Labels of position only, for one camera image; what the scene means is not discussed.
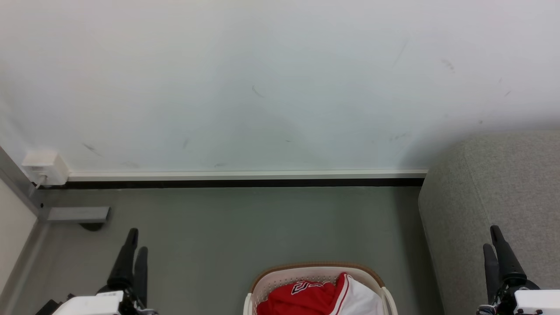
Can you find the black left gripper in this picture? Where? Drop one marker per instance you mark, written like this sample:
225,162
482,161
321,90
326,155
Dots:
133,306

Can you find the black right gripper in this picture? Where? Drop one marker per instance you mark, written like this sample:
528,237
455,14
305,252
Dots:
503,302

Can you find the red and white jersey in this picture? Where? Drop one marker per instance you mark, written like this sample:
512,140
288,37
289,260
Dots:
315,299

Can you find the grey fabric sofa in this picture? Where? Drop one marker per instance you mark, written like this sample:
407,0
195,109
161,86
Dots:
503,197

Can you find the grey metal bar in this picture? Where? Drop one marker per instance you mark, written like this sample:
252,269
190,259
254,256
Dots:
78,214

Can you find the white and black baseboard strip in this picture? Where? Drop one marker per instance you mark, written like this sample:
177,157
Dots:
245,177

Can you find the white laundry basket brown rim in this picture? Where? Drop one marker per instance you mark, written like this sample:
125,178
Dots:
306,273

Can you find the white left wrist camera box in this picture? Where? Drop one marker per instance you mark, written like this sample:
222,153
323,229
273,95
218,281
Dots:
92,305

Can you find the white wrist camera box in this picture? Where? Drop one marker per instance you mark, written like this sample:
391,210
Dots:
540,302
92,305

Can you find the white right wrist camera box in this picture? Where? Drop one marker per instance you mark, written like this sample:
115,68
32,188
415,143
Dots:
540,302

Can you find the white wall socket box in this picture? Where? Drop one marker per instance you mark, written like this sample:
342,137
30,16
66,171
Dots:
46,166

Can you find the grey metal door frame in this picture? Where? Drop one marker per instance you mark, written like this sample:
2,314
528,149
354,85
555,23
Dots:
19,183

